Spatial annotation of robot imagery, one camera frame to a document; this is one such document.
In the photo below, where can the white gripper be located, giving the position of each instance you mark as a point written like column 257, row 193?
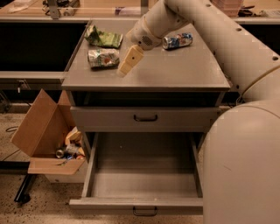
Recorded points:
column 141, row 37

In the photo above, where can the crushed green 7up can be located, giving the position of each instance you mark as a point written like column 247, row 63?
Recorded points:
column 102, row 57

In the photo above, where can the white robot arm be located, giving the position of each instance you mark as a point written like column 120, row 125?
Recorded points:
column 241, row 170

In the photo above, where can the grey drawer cabinet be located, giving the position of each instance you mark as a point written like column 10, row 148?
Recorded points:
column 189, row 77

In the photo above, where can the blue pepsi can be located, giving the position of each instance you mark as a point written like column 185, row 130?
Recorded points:
column 177, row 41

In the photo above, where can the grey closed upper drawer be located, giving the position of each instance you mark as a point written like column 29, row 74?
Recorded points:
column 144, row 119

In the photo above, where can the grey open lower drawer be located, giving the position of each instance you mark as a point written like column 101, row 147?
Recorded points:
column 144, row 174

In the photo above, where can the silver can in box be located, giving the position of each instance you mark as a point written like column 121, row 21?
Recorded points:
column 60, row 153

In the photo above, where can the green chip bag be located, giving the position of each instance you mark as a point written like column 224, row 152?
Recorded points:
column 96, row 37

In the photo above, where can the open cardboard box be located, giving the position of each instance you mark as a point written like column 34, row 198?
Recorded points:
column 43, row 131

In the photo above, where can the black metal stand leg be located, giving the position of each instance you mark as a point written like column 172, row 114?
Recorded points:
column 23, row 193

